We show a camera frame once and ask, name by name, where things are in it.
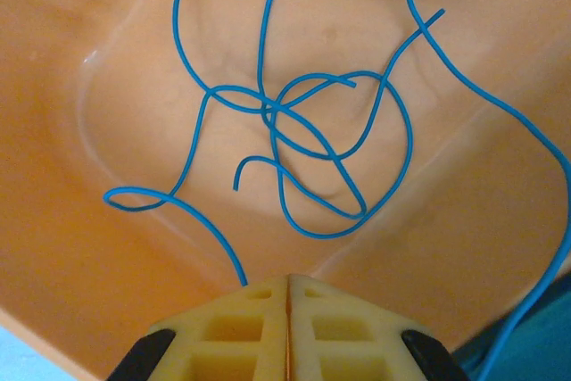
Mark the large teal plastic bin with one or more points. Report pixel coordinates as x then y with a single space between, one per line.
544 332

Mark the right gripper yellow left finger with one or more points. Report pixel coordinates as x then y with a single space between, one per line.
232 332

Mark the orange plastic bin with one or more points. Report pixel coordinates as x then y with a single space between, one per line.
89 86

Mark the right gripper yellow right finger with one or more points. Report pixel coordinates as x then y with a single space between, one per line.
348 332

